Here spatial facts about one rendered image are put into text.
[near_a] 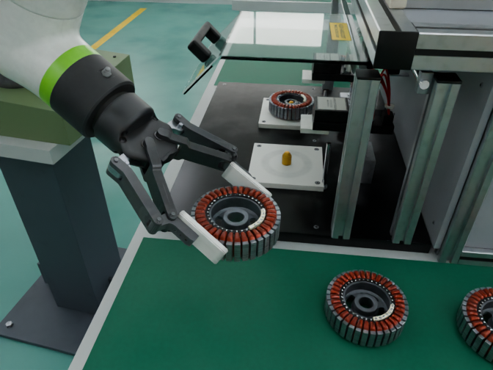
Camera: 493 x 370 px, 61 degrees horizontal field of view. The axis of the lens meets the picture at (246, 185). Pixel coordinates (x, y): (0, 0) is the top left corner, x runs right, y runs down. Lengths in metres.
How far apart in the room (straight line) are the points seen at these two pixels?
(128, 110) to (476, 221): 0.54
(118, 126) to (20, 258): 1.50
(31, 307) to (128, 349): 1.15
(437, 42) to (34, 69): 0.47
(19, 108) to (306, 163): 0.67
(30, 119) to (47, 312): 0.82
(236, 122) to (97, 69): 0.57
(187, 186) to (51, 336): 0.94
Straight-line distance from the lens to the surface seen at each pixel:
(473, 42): 0.58
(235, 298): 0.65
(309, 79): 1.02
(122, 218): 2.02
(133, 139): 0.53
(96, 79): 0.54
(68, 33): 0.58
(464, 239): 0.75
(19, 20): 0.56
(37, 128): 1.11
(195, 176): 0.86
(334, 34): 0.70
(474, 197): 0.70
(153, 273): 0.70
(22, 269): 1.93
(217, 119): 1.07
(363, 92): 0.59
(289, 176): 0.84
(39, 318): 1.70
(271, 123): 1.03
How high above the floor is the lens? 1.26
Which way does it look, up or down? 36 degrees down
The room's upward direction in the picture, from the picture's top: straight up
